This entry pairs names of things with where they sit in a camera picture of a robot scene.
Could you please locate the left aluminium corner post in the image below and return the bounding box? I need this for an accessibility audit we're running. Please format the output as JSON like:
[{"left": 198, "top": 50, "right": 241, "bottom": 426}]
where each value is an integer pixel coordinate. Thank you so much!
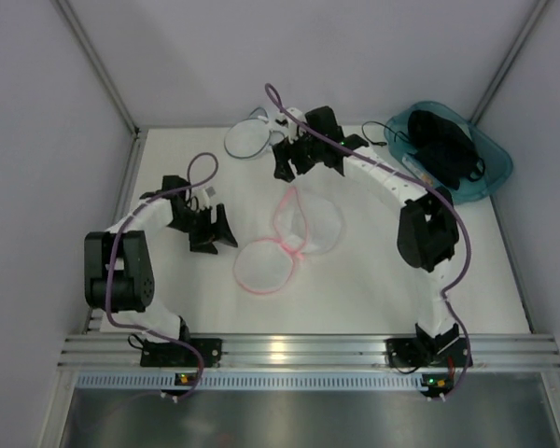
[{"left": 51, "top": 0, "right": 139, "bottom": 136}]

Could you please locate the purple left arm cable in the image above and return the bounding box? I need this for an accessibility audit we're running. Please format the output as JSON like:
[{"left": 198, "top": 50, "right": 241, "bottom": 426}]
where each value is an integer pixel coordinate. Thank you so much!
[{"left": 103, "top": 152, "right": 218, "bottom": 400}]

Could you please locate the aluminium corner post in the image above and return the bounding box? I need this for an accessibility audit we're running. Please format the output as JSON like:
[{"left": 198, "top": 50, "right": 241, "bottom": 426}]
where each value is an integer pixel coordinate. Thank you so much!
[
  {"left": 469, "top": 0, "right": 553, "bottom": 125},
  {"left": 51, "top": 0, "right": 139, "bottom": 136}
]

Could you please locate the aluminium front rail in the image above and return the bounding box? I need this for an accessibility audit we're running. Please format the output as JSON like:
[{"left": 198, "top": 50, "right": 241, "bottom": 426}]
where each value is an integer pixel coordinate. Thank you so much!
[{"left": 57, "top": 332, "right": 560, "bottom": 372}]

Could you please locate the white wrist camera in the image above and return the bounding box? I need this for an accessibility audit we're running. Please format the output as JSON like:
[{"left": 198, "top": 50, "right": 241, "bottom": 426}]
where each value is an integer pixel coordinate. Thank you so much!
[
  {"left": 268, "top": 107, "right": 304, "bottom": 143},
  {"left": 195, "top": 187, "right": 217, "bottom": 209}
]

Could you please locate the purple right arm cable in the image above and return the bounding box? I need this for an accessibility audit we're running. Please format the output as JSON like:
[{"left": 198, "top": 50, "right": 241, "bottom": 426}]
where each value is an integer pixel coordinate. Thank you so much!
[{"left": 264, "top": 83, "right": 474, "bottom": 400}]

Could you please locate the blue-trimmed white mesh laundry bag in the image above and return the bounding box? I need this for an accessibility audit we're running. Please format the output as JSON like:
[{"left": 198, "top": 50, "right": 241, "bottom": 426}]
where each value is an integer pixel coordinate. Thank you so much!
[{"left": 223, "top": 106, "right": 286, "bottom": 161}]

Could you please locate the right aluminium corner post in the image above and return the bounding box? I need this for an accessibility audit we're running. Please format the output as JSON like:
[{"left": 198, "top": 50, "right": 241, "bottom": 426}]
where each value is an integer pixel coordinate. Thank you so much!
[{"left": 469, "top": 0, "right": 553, "bottom": 125}]

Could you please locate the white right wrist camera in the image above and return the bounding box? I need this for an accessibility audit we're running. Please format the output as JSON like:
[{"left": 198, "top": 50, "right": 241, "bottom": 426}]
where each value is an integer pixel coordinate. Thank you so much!
[{"left": 268, "top": 107, "right": 304, "bottom": 143}]

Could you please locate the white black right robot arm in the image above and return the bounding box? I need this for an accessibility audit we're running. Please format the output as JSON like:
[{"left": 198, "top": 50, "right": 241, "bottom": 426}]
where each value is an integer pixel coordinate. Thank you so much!
[{"left": 273, "top": 106, "right": 469, "bottom": 357}]

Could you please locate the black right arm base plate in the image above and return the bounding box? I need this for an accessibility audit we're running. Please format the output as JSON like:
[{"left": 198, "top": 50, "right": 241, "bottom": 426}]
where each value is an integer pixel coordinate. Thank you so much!
[{"left": 385, "top": 337, "right": 467, "bottom": 373}]

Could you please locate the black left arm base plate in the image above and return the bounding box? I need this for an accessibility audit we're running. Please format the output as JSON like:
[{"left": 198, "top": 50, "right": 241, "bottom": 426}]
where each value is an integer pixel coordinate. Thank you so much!
[{"left": 137, "top": 338, "right": 223, "bottom": 368}]

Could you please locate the white slotted cable duct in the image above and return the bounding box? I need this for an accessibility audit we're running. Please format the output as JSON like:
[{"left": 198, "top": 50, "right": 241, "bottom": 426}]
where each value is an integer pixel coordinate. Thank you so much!
[{"left": 77, "top": 371, "right": 451, "bottom": 392}]

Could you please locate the black bra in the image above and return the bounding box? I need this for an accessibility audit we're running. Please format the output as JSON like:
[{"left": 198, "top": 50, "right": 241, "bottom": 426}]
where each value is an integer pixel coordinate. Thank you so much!
[{"left": 407, "top": 110, "right": 485, "bottom": 190}]

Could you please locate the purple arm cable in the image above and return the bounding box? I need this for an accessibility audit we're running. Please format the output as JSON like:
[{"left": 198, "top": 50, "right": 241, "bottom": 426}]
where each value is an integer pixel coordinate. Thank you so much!
[
  {"left": 103, "top": 152, "right": 218, "bottom": 400},
  {"left": 264, "top": 83, "right": 474, "bottom": 400}
]

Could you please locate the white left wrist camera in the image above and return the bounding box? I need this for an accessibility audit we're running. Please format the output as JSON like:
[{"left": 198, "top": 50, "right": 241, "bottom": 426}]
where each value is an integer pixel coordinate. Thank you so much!
[{"left": 195, "top": 187, "right": 217, "bottom": 209}]

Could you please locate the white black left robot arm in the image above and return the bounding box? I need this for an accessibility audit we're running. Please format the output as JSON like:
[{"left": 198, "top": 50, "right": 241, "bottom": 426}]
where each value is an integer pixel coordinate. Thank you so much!
[{"left": 84, "top": 175, "right": 238, "bottom": 343}]

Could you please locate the teal plastic tray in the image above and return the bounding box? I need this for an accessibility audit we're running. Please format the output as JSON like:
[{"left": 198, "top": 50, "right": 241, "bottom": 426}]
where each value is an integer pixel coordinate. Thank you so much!
[{"left": 384, "top": 101, "right": 513, "bottom": 204}]

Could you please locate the thin black cable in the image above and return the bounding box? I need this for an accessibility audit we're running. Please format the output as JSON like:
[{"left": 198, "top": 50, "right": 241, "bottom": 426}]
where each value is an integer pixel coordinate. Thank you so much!
[{"left": 361, "top": 120, "right": 416, "bottom": 148}]

